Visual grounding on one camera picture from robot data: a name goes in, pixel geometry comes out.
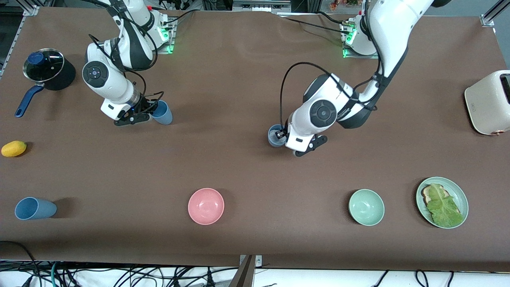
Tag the green lettuce leaf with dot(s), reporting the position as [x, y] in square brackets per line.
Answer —
[444, 209]

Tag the aluminium frame profile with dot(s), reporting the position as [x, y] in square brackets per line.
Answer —
[10, 48]
[494, 14]
[38, 6]

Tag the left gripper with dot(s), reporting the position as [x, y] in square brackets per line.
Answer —
[282, 133]

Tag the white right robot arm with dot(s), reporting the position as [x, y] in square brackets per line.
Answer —
[119, 85]

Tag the light green bowl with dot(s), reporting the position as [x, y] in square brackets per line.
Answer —
[366, 207]

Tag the blue plastic cup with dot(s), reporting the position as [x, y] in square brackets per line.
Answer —
[38, 209]
[273, 143]
[165, 117]

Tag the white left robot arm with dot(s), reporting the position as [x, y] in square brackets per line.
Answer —
[392, 28]

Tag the pink bowl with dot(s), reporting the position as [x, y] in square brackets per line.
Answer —
[206, 206]

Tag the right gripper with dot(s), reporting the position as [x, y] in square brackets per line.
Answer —
[145, 106]

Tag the glass lid with blue knob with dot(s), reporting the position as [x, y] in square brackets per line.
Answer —
[50, 69]

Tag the dark blue pot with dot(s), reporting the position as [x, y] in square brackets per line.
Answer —
[65, 77]

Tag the toast bread slice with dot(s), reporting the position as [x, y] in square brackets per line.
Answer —
[426, 194]

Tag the cream toaster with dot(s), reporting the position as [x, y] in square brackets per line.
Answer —
[486, 103]

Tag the light green plate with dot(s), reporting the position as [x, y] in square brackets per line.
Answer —
[459, 191]

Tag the grey control box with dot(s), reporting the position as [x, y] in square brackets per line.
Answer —
[259, 4]

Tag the brown table cloth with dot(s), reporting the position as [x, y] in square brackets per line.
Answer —
[239, 167]

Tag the yellow lemon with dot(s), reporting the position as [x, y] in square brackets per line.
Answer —
[14, 148]

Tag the metal table edge bracket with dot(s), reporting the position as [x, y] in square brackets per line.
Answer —
[249, 265]

